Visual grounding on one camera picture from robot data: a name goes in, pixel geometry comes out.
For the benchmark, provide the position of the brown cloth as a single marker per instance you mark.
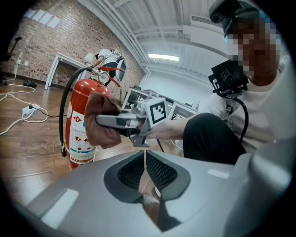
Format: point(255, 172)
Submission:
point(99, 104)

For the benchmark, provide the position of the red fire extinguisher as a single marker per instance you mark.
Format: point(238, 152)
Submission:
point(78, 97)

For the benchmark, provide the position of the person's white shirt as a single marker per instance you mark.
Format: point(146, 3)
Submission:
point(266, 111)

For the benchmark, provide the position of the black chest-mounted device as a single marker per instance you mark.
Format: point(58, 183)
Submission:
point(227, 77)

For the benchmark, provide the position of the white frame table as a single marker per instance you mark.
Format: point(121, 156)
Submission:
point(60, 59)

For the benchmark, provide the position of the person's head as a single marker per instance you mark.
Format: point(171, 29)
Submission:
point(256, 51)

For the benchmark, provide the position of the white ceiling air vent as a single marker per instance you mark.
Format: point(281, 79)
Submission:
point(202, 20)

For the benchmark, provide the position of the black stand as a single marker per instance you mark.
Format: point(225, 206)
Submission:
point(14, 47)

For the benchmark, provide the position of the black head-mounted camera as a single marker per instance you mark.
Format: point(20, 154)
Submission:
point(229, 14)

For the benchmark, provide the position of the row of white wall papers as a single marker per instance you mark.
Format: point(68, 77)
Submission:
point(42, 17)

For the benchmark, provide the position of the black bag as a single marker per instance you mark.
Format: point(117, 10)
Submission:
point(30, 83)

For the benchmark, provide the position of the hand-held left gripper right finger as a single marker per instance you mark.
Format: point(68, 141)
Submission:
point(203, 189)

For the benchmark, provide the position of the person's black trousers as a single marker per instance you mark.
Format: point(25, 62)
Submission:
point(208, 136)

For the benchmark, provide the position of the person's right forearm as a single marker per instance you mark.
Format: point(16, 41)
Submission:
point(168, 129)

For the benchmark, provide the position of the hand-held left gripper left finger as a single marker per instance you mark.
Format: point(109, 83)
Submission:
point(88, 196)

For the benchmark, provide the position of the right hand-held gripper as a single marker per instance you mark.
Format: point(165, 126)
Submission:
point(157, 111)

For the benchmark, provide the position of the ceiling light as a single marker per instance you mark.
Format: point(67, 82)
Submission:
point(163, 57)

